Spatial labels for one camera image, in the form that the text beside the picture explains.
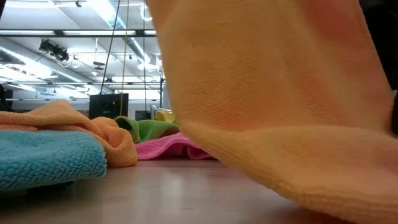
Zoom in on yellow microfiber towel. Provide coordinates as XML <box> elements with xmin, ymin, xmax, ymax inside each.
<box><xmin>154</xmin><ymin>108</ymin><xmax>176</xmax><ymax>124</ymax></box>

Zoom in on pink microfiber towel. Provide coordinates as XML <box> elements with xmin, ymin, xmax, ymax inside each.
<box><xmin>136</xmin><ymin>132</ymin><xmax>216</xmax><ymax>161</ymax></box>

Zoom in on orange microfiber towel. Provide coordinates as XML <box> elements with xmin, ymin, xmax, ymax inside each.
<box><xmin>0</xmin><ymin>99</ymin><xmax>138</xmax><ymax>168</ymax></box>
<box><xmin>146</xmin><ymin>0</ymin><xmax>398</xmax><ymax>224</ymax></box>

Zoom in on green microfiber towel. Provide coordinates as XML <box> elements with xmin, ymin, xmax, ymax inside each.
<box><xmin>114</xmin><ymin>115</ymin><xmax>180</xmax><ymax>144</ymax></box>

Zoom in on blue microfiber towel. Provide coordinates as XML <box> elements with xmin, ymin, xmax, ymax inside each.
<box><xmin>0</xmin><ymin>129</ymin><xmax>108</xmax><ymax>191</ymax></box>

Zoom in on black monitor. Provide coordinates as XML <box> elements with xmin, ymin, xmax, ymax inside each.
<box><xmin>89</xmin><ymin>92</ymin><xmax>129</xmax><ymax>120</ymax></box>

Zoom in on black gantry frame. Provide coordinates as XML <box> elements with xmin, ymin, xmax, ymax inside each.
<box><xmin>159</xmin><ymin>77</ymin><xmax>166</xmax><ymax>110</ymax></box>

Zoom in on black hanging cable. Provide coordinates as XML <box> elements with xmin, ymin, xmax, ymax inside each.
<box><xmin>99</xmin><ymin>0</ymin><xmax>121</xmax><ymax>96</ymax></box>

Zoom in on white hanging cable loop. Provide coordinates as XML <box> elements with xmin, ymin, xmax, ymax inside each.
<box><xmin>139</xmin><ymin>1</ymin><xmax>154</xmax><ymax>22</ymax></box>

